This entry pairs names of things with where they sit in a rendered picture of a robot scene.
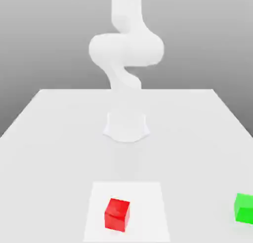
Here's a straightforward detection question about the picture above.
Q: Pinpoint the small red cube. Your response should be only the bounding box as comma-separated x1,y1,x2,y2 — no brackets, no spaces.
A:
104,198,131,233

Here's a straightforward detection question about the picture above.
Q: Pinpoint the small green cube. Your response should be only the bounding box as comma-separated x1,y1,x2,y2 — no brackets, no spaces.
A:
234,193,253,225

